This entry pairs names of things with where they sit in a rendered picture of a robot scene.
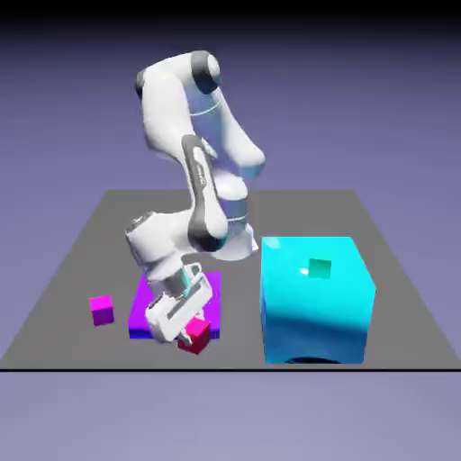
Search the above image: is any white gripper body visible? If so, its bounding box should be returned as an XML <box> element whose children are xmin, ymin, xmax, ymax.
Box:
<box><xmin>144</xmin><ymin>276</ymin><xmax>214</xmax><ymax>343</ymax></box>

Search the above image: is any small pink cube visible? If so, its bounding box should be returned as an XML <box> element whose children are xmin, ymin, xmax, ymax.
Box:
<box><xmin>177</xmin><ymin>317</ymin><xmax>212</xmax><ymax>356</ymax></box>

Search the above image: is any small magenta cube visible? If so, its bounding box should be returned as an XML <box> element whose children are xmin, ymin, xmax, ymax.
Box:
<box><xmin>89</xmin><ymin>294</ymin><xmax>115</xmax><ymax>327</ymax></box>

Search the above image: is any small teal cube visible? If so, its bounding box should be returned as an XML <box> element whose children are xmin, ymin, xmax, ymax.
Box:
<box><xmin>308</xmin><ymin>258</ymin><xmax>332</xmax><ymax>280</ymax></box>

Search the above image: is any large purple box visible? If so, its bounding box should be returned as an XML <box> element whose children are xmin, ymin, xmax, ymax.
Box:
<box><xmin>128</xmin><ymin>271</ymin><xmax>222</xmax><ymax>340</ymax></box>

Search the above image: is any large cyan box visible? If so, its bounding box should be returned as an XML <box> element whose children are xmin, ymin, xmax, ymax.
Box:
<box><xmin>259</xmin><ymin>236</ymin><xmax>377</xmax><ymax>366</ymax></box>

